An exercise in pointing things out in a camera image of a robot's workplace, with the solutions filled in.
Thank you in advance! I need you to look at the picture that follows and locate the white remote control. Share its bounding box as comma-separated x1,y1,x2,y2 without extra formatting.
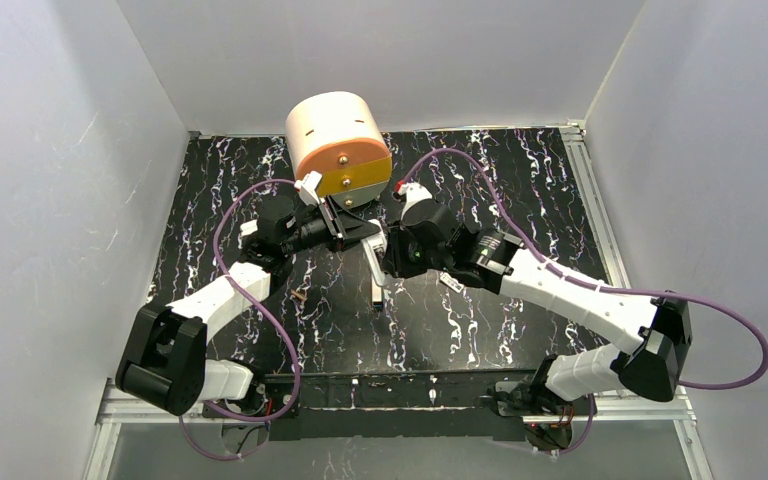
361,219,392,288

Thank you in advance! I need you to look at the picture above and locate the white remote battery cover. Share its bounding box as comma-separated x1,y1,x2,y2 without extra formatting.
370,281,385,311

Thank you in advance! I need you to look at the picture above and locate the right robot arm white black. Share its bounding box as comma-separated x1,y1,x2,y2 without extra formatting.
382,199,691,406

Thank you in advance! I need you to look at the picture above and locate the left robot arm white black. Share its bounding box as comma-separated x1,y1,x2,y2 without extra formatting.
114,196,385,415

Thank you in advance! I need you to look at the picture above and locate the round pastel drawer box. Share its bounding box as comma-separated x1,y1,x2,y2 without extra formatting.
285,91,393,209

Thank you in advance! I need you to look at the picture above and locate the white stapler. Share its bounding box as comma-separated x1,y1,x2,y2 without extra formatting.
239,220,257,237

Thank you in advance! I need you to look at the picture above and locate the black marble pattern mat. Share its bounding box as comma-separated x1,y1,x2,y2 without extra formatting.
148,127,606,374

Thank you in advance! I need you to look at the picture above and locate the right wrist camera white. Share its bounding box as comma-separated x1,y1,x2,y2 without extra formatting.
395,181,433,218

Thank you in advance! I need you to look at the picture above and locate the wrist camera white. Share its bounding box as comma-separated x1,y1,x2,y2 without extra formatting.
294,171,323,206
395,181,433,218

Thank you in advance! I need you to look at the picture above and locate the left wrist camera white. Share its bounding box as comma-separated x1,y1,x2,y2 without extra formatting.
294,171,323,206

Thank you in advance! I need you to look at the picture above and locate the aluminium frame rail right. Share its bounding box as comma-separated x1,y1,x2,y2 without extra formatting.
559,124,630,287

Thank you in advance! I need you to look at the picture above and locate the aluminium frame rail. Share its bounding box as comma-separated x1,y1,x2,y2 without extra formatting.
559,124,630,287
96,371,697,424

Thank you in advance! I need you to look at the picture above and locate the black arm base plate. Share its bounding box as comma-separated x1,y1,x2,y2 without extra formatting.
202,370,597,443

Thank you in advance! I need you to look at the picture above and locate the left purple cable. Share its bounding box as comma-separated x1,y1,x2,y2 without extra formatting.
178,178,304,462

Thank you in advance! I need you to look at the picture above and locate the purple cable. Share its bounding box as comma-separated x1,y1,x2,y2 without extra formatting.
178,178,304,462
397,148,768,456

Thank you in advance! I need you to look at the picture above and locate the aluminium frame rail front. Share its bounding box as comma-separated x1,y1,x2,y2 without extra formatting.
96,371,697,424

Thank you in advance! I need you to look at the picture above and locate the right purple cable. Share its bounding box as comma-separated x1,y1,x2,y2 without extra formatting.
397,148,768,456

